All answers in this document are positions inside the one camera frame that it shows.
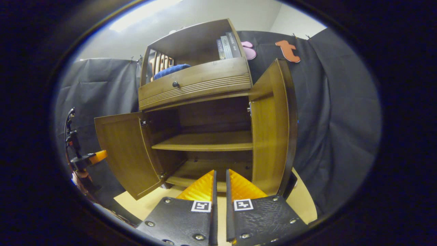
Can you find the black backdrop cloth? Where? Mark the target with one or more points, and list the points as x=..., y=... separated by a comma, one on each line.
x=341, y=119

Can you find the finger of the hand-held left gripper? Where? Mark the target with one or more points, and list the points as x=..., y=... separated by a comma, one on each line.
x=99, y=156

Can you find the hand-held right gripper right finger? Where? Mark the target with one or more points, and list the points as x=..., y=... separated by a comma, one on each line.
x=229, y=218

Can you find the wooden cabinet drawer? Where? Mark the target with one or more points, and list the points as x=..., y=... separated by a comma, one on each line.
x=211, y=77

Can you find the round black drawer knob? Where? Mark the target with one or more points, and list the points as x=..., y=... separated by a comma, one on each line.
x=175, y=84

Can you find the wooden inner shelf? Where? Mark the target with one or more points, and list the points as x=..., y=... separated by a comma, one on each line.
x=205, y=140

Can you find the wooden double-door shoe cabinet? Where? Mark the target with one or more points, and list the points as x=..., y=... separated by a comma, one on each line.
x=191, y=44

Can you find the blue cushion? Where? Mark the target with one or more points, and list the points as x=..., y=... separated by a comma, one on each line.
x=172, y=70

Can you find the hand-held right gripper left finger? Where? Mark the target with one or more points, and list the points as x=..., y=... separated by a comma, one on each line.
x=215, y=218

